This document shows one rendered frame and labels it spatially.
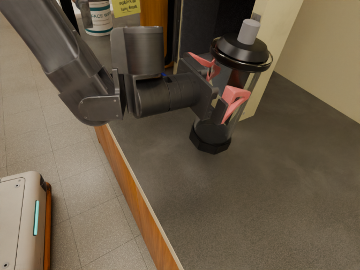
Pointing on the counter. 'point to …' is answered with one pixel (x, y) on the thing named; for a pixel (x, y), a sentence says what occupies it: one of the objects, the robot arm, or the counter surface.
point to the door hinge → (176, 30)
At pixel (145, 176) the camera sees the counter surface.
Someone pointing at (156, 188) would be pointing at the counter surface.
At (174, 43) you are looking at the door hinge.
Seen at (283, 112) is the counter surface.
